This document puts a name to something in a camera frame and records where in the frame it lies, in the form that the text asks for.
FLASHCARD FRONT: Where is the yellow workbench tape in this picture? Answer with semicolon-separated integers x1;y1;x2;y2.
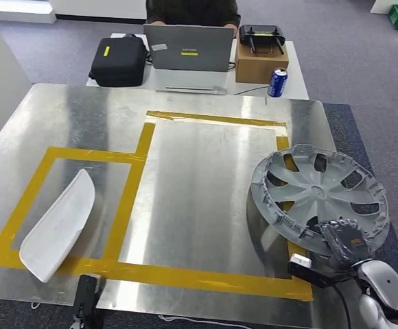
0;110;313;302

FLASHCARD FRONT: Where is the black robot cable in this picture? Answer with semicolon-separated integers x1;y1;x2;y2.
331;283;353;329

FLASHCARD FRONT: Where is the grey plastic hubcap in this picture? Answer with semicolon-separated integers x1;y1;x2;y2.
247;143;390;260

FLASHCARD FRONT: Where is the blue soda can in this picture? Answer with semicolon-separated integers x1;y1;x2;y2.
267;68;288;99

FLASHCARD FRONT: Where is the black remote controller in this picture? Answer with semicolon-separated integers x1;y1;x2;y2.
238;25;286;56

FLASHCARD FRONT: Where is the cardboard box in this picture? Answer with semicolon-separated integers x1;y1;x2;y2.
235;40;290;85

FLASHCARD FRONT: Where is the grey laptop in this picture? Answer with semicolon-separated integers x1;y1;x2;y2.
143;23;235;73

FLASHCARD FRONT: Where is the white plastic cover part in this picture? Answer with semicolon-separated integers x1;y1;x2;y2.
19;169;96;283

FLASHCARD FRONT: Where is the steel workbench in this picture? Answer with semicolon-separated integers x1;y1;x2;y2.
0;83;371;329

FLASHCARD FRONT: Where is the thin black desk cable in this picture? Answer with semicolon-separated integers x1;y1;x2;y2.
233;85;270;96

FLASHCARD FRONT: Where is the black carrying case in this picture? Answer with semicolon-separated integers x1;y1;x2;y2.
88;35;149;88

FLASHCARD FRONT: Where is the person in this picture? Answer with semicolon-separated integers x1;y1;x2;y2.
145;0;241;38

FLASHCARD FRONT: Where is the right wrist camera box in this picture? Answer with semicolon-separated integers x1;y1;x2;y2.
287;253;334;288

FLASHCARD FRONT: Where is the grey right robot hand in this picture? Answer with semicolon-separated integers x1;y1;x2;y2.
318;219;373;273

